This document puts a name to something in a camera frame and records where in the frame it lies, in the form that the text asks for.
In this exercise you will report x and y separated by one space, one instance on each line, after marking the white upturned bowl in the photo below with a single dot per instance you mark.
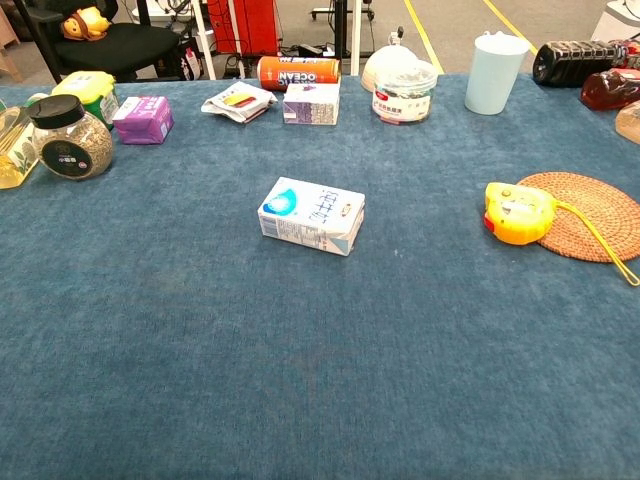
385 60

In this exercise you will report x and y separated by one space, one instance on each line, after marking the blue tablecloth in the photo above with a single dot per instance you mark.
300 350

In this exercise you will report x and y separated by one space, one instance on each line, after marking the red-brown bottle yellow cap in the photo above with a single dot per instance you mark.
610 90

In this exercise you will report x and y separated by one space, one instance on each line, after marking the yellow tape measure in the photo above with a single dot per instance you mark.
520 215

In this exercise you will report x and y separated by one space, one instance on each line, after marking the light wooden furniture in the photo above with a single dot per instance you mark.
7 45

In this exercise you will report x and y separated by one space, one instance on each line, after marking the white blue milk carton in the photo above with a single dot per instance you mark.
310 215

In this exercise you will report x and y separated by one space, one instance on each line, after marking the purple white small carton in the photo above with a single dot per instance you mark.
310 107

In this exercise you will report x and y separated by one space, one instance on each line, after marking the light blue plastic cup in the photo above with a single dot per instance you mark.
492 75

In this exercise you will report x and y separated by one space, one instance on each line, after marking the purple tissue pack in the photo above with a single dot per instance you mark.
142 122

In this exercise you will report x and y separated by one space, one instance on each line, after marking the black wheeled stand base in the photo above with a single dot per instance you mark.
320 12

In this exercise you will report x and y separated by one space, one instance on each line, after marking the white cabinet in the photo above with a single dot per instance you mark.
617 22

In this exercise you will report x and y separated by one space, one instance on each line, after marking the yellow-lidded green container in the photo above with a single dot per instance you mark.
85 85

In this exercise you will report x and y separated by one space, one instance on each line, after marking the red cabinet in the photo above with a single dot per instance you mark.
250 25

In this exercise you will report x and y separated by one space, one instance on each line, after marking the yellow plush toy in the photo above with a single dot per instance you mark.
85 22

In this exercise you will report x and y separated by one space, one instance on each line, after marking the dark soy sauce bottle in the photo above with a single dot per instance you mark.
570 62

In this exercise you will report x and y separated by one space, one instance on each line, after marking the yellow liquid bottle green cap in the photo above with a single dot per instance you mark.
15 150

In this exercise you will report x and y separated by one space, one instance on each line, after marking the clear jar with white lid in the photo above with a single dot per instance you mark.
400 102

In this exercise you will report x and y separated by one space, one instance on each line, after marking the glass jar with black lid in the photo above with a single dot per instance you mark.
75 145

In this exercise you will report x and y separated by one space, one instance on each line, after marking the orange drink can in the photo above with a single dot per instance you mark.
280 72

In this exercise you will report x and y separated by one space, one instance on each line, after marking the round woven rattan coaster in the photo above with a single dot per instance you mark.
600 210

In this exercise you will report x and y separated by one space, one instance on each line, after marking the white snack packet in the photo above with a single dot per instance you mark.
235 102

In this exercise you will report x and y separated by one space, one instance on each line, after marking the black office chair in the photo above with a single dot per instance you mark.
115 47

